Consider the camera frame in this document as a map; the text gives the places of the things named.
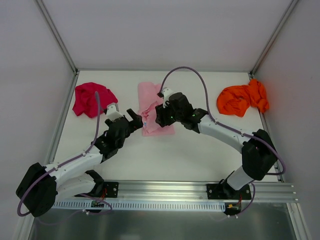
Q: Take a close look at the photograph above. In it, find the pink t shirt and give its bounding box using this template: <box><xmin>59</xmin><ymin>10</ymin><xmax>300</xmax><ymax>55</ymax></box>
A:
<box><xmin>137</xmin><ymin>82</ymin><xmax>175</xmax><ymax>137</ymax></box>

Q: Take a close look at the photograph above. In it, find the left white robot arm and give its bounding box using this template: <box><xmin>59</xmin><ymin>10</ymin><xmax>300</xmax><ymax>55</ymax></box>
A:
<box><xmin>16</xmin><ymin>106</ymin><xmax>144</xmax><ymax>217</ymax></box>

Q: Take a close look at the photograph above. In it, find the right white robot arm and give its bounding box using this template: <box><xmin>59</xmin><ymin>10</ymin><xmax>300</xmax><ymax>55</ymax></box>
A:
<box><xmin>155</xmin><ymin>88</ymin><xmax>277</xmax><ymax>199</ymax></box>

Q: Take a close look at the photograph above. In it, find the magenta t shirt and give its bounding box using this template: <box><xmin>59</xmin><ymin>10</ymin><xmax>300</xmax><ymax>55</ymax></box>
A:
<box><xmin>72</xmin><ymin>82</ymin><xmax>118</xmax><ymax>119</ymax></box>

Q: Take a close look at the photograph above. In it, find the orange t shirt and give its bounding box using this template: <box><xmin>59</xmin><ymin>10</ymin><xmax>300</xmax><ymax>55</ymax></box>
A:
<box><xmin>216</xmin><ymin>78</ymin><xmax>270</xmax><ymax>118</ymax></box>

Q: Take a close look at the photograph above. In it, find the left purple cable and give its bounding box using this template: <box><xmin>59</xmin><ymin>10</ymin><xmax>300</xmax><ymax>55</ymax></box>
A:
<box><xmin>17</xmin><ymin>90</ymin><xmax>113</xmax><ymax>218</ymax></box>

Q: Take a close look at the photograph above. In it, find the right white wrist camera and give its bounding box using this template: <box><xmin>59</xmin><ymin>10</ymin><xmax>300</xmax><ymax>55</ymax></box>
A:
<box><xmin>157</xmin><ymin>87</ymin><xmax>175</xmax><ymax>108</ymax></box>

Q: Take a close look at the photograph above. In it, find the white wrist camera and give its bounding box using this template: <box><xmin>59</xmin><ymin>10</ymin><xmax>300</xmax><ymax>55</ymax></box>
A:
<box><xmin>106</xmin><ymin>103</ymin><xmax>122</xmax><ymax>122</ymax></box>
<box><xmin>157</xmin><ymin>87</ymin><xmax>175</xmax><ymax>108</ymax></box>

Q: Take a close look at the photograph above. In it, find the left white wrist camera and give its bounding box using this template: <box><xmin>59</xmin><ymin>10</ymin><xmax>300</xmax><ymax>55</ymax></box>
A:
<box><xmin>106</xmin><ymin>103</ymin><xmax>122</xmax><ymax>122</ymax></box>

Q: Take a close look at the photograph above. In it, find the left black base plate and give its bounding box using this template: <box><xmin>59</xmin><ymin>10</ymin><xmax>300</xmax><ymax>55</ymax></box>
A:
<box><xmin>87</xmin><ymin>181</ymin><xmax>119</xmax><ymax>199</ymax></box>

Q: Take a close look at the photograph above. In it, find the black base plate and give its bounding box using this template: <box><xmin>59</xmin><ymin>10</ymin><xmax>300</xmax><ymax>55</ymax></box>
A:
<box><xmin>206</xmin><ymin>181</ymin><xmax>252</xmax><ymax>200</ymax></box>
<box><xmin>87</xmin><ymin>181</ymin><xmax>119</xmax><ymax>199</ymax></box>

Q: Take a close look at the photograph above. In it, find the front aluminium rail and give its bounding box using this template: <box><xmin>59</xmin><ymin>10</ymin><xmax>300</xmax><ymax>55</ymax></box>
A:
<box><xmin>106</xmin><ymin>180</ymin><xmax>299</xmax><ymax>203</ymax></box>

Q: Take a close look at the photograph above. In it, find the white slotted cable duct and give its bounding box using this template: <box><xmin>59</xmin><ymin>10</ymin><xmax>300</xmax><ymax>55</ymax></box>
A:
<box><xmin>52</xmin><ymin>199</ymin><xmax>226</xmax><ymax>213</ymax></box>

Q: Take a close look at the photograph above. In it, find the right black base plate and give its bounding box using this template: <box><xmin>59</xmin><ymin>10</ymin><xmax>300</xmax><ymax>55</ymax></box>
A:
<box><xmin>206</xmin><ymin>181</ymin><xmax>252</xmax><ymax>200</ymax></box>

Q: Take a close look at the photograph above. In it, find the right aluminium frame post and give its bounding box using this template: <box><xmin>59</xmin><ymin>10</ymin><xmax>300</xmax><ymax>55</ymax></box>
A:
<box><xmin>248</xmin><ymin>0</ymin><xmax>300</xmax><ymax>78</ymax></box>

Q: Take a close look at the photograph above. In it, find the aluminium frame post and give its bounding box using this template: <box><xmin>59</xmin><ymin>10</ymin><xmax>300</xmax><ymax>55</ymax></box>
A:
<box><xmin>34</xmin><ymin>0</ymin><xmax>78</xmax><ymax>75</ymax></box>
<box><xmin>248</xmin><ymin>0</ymin><xmax>300</xmax><ymax>78</ymax></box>

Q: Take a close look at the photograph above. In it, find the left aluminium frame post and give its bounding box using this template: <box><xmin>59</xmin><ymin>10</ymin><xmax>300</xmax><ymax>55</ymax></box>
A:
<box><xmin>34</xmin><ymin>0</ymin><xmax>78</xmax><ymax>75</ymax></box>

